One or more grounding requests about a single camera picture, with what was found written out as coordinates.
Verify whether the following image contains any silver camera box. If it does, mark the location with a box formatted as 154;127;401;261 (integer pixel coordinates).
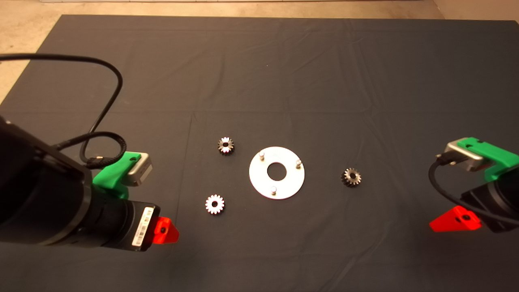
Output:
443;142;493;173
126;156;153;187

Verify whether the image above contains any green left camera mount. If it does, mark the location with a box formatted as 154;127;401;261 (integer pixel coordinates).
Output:
92;152;142;199

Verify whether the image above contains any black right camera cable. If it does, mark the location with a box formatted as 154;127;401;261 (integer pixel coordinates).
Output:
428;153;519;227

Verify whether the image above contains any silver right camera box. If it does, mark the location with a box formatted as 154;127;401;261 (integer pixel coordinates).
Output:
443;142;493;173

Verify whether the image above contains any thin black left camera cable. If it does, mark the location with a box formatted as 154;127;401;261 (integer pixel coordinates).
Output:
0;54;123;169

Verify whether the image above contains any silver left camera box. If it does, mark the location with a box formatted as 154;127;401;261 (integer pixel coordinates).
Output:
126;156;153;187

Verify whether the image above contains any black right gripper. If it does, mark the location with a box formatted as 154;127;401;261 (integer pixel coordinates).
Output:
429;180;507;234

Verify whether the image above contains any green right camera mount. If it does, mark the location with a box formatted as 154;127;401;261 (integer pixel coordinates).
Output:
457;137;519;182

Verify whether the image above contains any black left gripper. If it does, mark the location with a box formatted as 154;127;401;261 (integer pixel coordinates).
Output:
124;201;180;252

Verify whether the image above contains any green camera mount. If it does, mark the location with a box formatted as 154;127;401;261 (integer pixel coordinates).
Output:
457;137;519;182
92;152;142;199

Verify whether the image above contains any dark grey table cloth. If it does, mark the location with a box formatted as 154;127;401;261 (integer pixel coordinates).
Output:
0;15;519;292

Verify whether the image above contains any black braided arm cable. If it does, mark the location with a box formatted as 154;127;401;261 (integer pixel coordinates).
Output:
53;131;127;170

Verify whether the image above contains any steel planetary gear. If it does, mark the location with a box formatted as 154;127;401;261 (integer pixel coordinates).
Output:
218;137;235;155
205;195;225;215
341;167;362;187

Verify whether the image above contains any round metal carrier plate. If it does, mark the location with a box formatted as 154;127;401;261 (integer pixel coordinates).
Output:
249;146;305;200

